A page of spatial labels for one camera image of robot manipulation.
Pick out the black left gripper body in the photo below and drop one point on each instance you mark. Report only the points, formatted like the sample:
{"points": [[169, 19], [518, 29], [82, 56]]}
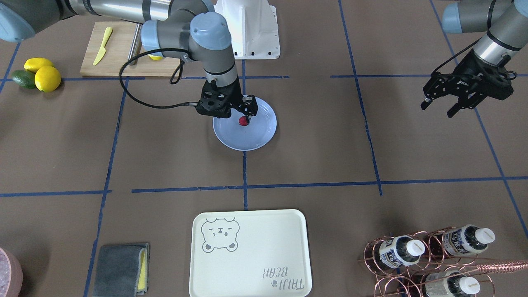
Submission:
{"points": [[474, 74]]}

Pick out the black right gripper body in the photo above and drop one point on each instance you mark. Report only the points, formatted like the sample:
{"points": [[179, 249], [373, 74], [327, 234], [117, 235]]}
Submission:
{"points": [[234, 96]]}

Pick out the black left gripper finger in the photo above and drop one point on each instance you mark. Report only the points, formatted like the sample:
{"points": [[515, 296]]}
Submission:
{"points": [[462, 103], [428, 100]]}

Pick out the red strawberry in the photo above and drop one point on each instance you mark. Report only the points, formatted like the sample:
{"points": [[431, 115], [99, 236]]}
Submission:
{"points": [[244, 121]]}

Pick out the blue plate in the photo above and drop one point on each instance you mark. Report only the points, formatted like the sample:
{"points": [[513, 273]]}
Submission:
{"points": [[256, 134]]}

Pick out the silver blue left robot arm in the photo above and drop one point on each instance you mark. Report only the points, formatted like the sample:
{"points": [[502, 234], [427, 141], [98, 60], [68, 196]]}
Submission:
{"points": [[504, 24]]}

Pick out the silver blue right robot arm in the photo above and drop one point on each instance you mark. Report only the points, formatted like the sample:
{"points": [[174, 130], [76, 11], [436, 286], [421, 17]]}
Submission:
{"points": [[189, 30]]}

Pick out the lemon half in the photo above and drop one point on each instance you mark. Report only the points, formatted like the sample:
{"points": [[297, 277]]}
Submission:
{"points": [[155, 57]]}

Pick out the wooden cutting board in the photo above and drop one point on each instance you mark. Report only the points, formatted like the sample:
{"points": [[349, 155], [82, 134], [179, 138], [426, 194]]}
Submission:
{"points": [[117, 52]]}

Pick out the yellow plastic knife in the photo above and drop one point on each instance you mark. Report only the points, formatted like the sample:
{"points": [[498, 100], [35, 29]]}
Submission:
{"points": [[102, 49]]}

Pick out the cream bear tray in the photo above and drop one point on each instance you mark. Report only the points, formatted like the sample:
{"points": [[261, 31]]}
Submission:
{"points": [[259, 253]]}

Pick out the dark bottle white cap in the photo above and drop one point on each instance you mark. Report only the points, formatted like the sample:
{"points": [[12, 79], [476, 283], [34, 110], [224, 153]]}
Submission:
{"points": [[401, 251]]}

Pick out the copper bar spoon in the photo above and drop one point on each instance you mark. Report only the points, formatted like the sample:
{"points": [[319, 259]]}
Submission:
{"points": [[502, 267]]}

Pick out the yellow lemon near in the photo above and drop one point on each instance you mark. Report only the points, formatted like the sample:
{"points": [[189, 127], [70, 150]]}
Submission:
{"points": [[47, 79]]}

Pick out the yellow lemon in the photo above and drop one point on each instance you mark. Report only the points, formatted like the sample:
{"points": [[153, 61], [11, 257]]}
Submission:
{"points": [[47, 79], [36, 63]]}

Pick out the yellow lemon far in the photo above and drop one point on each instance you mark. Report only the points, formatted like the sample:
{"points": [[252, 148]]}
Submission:
{"points": [[36, 63]]}

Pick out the green lime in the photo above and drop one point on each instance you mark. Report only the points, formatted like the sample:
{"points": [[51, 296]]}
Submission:
{"points": [[24, 78]]}

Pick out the grey folded cloth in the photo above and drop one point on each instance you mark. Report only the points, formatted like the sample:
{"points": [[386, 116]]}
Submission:
{"points": [[122, 270]]}

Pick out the pink bowl of ice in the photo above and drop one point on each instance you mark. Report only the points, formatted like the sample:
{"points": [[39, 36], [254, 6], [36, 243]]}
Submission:
{"points": [[11, 277]]}

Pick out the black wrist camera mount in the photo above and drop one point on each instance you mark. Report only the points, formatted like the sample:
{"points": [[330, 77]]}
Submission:
{"points": [[213, 104]]}

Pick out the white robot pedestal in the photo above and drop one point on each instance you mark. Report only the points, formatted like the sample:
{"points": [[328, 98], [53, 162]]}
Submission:
{"points": [[253, 26]]}

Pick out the copper wire bottle rack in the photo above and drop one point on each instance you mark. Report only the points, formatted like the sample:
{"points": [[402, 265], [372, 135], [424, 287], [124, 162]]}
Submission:
{"points": [[408, 281]]}

